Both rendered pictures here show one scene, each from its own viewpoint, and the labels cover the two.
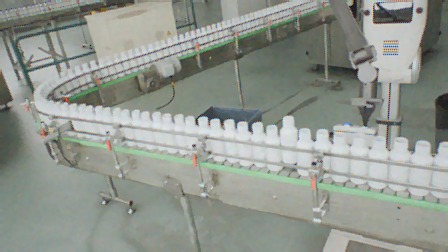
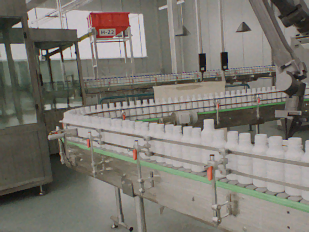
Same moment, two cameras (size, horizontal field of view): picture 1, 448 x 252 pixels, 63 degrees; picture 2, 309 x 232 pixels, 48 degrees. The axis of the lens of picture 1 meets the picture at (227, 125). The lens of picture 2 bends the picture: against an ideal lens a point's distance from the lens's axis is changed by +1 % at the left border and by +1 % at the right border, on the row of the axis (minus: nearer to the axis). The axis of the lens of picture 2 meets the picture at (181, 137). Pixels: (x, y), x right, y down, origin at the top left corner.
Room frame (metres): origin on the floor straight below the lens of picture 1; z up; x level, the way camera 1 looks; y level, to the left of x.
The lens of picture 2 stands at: (-0.08, -0.48, 1.37)
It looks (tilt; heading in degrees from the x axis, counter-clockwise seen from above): 11 degrees down; 18
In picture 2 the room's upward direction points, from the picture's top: 4 degrees counter-clockwise
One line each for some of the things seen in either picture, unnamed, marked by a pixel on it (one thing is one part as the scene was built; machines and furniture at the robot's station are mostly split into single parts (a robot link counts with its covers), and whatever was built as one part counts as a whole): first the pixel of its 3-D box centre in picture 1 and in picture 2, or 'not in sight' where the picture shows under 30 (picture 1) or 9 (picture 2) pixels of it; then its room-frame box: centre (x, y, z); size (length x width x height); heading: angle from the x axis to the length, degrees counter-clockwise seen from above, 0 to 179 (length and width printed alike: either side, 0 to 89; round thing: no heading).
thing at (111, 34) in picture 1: (138, 48); (190, 117); (5.61, 1.15, 0.59); 1.10 x 0.62 x 1.18; 129
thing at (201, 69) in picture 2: not in sight; (201, 63); (7.40, 1.33, 1.55); 0.17 x 0.15 x 0.42; 129
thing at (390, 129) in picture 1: (387, 152); not in sight; (1.53, -0.76, 0.74); 0.11 x 0.11 x 0.40; 57
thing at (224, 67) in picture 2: not in sight; (223, 61); (7.75, 0.90, 1.55); 0.17 x 0.15 x 0.42; 129
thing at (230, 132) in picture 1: (232, 141); (170, 144); (1.24, -0.01, 1.08); 0.06 x 0.06 x 0.17
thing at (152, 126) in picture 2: (206, 137); (154, 141); (1.31, 0.09, 1.08); 0.06 x 0.06 x 0.17
